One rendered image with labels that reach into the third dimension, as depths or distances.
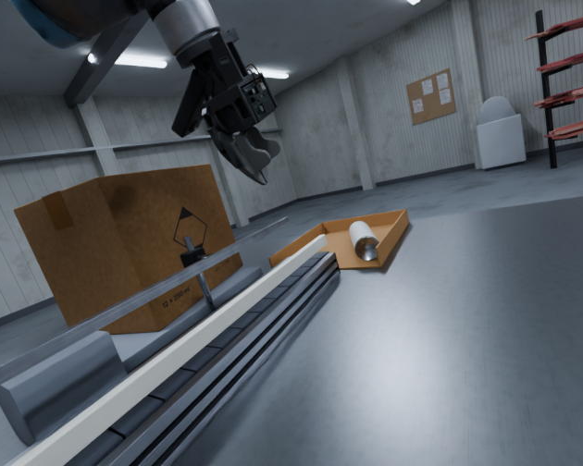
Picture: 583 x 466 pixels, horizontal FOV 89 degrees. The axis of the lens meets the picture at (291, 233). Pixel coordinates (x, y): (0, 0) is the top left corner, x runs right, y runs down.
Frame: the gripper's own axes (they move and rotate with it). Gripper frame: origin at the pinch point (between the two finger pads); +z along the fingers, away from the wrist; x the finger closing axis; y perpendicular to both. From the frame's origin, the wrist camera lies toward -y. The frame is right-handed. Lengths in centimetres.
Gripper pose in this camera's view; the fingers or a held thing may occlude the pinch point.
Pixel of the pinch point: (258, 177)
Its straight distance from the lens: 51.1
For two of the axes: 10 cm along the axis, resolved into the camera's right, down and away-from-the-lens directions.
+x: 3.8, -6.2, 6.9
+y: 8.2, -1.2, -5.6
